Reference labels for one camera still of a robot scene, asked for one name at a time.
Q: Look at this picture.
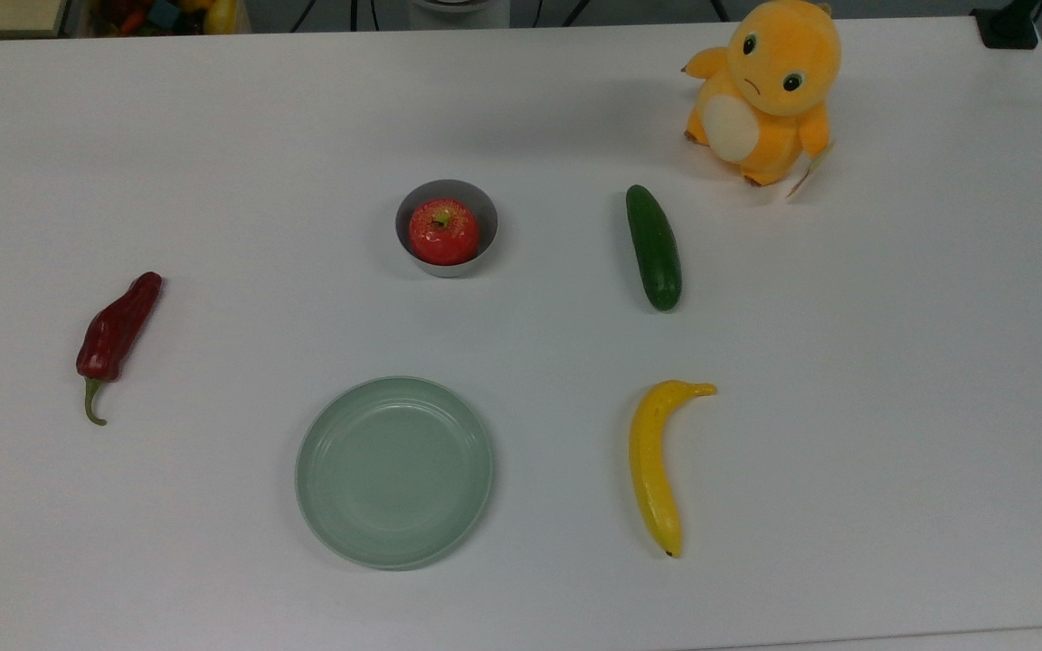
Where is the orange plush toy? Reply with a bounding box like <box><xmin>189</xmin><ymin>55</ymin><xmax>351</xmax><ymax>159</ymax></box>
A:
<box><xmin>680</xmin><ymin>0</ymin><xmax>844</xmax><ymax>200</ymax></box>

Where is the pale green plastic plate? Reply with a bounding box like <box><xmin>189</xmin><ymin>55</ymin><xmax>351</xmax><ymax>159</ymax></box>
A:
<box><xmin>295</xmin><ymin>376</ymin><xmax>495</xmax><ymax>571</ymax></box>

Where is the black table clamp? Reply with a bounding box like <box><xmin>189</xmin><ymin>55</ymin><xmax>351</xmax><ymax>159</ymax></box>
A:
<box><xmin>971</xmin><ymin>0</ymin><xmax>1042</xmax><ymax>51</ymax></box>

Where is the green cucumber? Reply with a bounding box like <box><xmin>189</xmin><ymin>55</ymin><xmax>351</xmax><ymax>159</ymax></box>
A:
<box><xmin>625</xmin><ymin>184</ymin><xmax>683</xmax><ymax>313</ymax></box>

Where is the red apple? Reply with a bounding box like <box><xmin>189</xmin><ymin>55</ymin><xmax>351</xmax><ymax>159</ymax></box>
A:
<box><xmin>408</xmin><ymin>198</ymin><xmax>481</xmax><ymax>267</ymax></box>

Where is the small gray bowl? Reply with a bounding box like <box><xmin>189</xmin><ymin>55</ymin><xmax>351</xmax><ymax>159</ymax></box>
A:
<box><xmin>394</xmin><ymin>179</ymin><xmax>499</xmax><ymax>278</ymax></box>

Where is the box of colourful toys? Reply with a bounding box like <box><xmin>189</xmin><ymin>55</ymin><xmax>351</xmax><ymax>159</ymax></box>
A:
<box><xmin>87</xmin><ymin>0</ymin><xmax>242</xmax><ymax>37</ymax></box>

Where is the wooden board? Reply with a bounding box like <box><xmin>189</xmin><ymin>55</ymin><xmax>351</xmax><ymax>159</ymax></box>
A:
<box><xmin>0</xmin><ymin>0</ymin><xmax>70</xmax><ymax>39</ymax></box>

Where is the yellow banana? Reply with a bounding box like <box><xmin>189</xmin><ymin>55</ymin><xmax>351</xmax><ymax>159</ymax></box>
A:
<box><xmin>628</xmin><ymin>380</ymin><xmax>718</xmax><ymax>559</ymax></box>

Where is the red chili pepper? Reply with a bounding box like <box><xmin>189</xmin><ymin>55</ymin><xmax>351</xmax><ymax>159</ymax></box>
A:
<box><xmin>76</xmin><ymin>271</ymin><xmax>164</xmax><ymax>427</ymax></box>

